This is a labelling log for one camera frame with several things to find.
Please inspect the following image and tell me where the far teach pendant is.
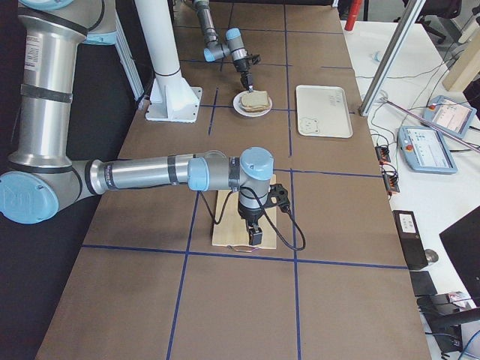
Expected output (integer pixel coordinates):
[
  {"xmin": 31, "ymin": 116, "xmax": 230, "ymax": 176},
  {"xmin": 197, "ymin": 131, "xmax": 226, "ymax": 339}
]
[{"xmin": 424, "ymin": 95, "xmax": 477, "ymax": 139}]

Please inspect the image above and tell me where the near teach pendant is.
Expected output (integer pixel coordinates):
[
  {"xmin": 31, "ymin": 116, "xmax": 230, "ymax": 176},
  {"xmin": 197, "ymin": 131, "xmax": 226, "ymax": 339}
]
[{"xmin": 397, "ymin": 126, "xmax": 458, "ymax": 174}]

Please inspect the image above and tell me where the teach pendant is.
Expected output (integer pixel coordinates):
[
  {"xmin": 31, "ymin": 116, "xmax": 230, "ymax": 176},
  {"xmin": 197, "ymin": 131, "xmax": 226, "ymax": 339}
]
[
  {"xmin": 397, "ymin": 126, "xmax": 458, "ymax": 174},
  {"xmin": 424, "ymin": 95, "xmax": 477, "ymax": 139}
]

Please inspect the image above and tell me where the black monitor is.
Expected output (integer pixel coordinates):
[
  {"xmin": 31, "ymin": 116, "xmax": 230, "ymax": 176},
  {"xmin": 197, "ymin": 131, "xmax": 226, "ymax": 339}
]
[{"xmin": 439, "ymin": 211, "xmax": 479, "ymax": 298}]

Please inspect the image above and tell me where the cream bear tray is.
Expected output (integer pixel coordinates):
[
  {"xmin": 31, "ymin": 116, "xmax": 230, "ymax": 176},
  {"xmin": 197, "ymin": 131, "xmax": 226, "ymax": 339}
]
[{"xmin": 295, "ymin": 85, "xmax": 353, "ymax": 139}]

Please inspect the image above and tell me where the orange black power connector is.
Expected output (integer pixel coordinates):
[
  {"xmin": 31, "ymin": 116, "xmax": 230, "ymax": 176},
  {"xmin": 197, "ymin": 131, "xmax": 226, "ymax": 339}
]
[{"xmin": 375, "ymin": 145, "xmax": 391, "ymax": 165}]

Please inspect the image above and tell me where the bread with fried egg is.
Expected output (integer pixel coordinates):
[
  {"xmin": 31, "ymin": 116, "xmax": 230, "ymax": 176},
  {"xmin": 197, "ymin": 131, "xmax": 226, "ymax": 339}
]
[{"xmin": 240, "ymin": 105, "xmax": 271, "ymax": 113}]

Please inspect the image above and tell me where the aluminium frame post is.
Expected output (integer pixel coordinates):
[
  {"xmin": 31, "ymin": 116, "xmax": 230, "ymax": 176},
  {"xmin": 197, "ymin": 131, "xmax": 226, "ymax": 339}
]
[{"xmin": 359, "ymin": 0, "xmax": 426, "ymax": 117}]

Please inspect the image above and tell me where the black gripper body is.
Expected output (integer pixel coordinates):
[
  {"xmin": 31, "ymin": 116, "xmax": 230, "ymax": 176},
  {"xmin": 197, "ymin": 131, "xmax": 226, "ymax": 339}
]
[
  {"xmin": 238, "ymin": 204, "xmax": 265, "ymax": 230},
  {"xmin": 240, "ymin": 70, "xmax": 254, "ymax": 87}
]

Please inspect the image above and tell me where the black box with label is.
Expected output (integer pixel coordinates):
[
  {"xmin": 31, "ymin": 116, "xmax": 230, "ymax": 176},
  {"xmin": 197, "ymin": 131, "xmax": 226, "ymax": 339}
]
[{"xmin": 392, "ymin": 210, "xmax": 428, "ymax": 270}]

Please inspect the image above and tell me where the metal cutting board handle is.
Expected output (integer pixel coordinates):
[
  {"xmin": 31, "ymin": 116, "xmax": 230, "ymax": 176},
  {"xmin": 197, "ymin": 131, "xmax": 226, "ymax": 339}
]
[{"xmin": 226, "ymin": 244, "xmax": 260, "ymax": 254}]

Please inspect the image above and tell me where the red cylinder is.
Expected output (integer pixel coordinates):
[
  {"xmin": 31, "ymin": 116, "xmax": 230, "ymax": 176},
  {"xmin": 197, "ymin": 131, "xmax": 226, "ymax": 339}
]
[{"xmin": 344, "ymin": 0, "xmax": 363, "ymax": 32}]

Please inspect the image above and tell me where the reacher grabber stick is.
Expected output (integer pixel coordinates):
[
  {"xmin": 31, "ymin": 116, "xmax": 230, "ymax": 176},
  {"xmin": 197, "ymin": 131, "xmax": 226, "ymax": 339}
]
[{"xmin": 376, "ymin": 93, "xmax": 480, "ymax": 154}]

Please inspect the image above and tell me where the white mounting pillar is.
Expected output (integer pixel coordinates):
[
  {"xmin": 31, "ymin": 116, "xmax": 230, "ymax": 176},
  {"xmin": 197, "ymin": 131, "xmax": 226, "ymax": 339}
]
[{"xmin": 135, "ymin": 0, "xmax": 203, "ymax": 123}]

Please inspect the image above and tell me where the white bread slice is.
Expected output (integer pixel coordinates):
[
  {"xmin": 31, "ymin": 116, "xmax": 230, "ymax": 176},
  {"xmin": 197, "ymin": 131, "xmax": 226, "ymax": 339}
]
[{"xmin": 240, "ymin": 91, "xmax": 270, "ymax": 107}]

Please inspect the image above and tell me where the camera black cable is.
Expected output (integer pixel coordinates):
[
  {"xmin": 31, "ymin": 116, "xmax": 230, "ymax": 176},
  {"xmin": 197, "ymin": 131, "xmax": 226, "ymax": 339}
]
[{"xmin": 198, "ymin": 187, "xmax": 306, "ymax": 251}]

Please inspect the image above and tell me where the wooden cutting board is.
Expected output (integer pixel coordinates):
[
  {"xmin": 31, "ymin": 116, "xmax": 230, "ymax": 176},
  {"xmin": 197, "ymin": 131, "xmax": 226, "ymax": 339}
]
[{"xmin": 211, "ymin": 192, "xmax": 277, "ymax": 250}]

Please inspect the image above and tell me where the white round plate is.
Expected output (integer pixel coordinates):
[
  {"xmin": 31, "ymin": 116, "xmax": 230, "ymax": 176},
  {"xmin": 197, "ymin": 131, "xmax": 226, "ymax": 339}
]
[{"xmin": 233, "ymin": 90, "xmax": 272, "ymax": 117}]

